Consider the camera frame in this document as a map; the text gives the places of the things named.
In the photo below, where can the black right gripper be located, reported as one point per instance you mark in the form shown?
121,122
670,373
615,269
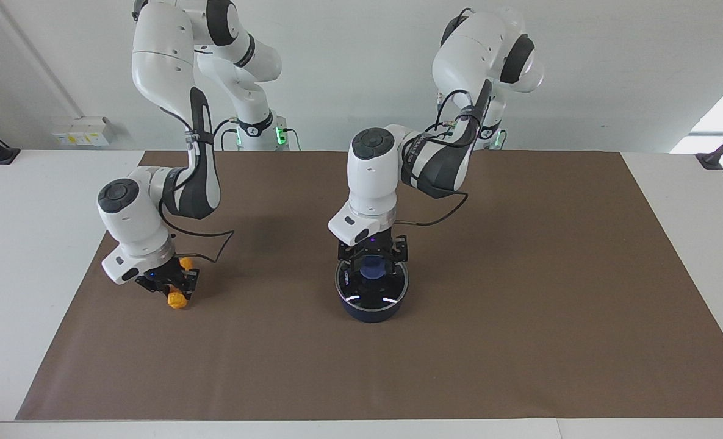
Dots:
157,279

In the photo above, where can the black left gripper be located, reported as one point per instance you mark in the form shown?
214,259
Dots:
373,247

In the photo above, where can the yellow toy corn cob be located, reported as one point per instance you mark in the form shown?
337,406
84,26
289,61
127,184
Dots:
177,300

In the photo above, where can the glass lid with blue knob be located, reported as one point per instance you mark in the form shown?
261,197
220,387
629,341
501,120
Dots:
373,283

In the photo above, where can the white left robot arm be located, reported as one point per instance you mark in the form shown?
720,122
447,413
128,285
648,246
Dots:
373,177

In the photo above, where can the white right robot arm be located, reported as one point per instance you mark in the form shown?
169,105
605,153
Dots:
172,79

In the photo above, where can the brown table mat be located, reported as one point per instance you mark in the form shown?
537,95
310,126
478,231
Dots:
459,341

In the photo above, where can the white wall socket box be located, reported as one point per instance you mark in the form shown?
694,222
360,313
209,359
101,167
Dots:
83,131

